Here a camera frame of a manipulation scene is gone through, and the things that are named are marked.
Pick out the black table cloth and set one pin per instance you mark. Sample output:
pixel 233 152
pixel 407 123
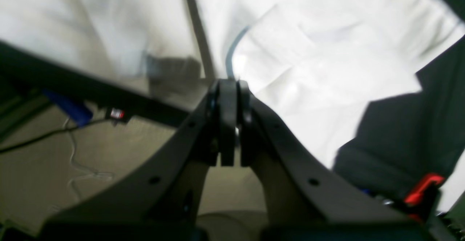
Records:
pixel 397 141

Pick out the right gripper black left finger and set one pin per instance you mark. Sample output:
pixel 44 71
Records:
pixel 167 188

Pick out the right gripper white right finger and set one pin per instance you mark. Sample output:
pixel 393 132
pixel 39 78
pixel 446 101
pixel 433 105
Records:
pixel 297 188

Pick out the blue orange clamp top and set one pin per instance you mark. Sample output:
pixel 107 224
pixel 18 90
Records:
pixel 81 114

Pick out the blue orange clamp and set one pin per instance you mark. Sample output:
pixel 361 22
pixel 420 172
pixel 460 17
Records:
pixel 421 202
pixel 81 114

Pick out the white T-shirt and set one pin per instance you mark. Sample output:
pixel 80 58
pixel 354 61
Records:
pixel 317 63

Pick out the blue orange clamp right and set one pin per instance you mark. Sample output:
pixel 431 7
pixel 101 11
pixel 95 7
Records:
pixel 421 202

